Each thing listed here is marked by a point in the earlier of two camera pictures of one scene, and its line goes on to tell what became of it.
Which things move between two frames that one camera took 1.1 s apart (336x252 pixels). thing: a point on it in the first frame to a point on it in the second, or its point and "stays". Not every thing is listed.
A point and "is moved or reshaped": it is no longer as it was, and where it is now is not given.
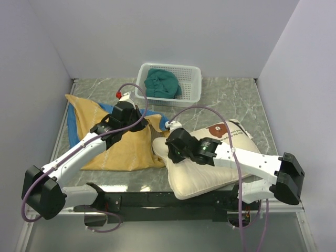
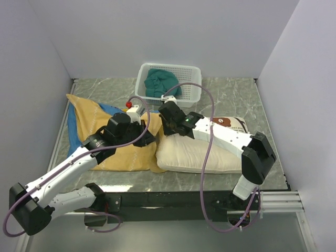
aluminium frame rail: x=275 y=207 stays
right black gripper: x=175 y=158 to x=167 y=130
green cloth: x=162 y=84 stays
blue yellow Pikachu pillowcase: x=135 y=152 stays
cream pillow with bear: x=189 y=180 is moved or reshaped
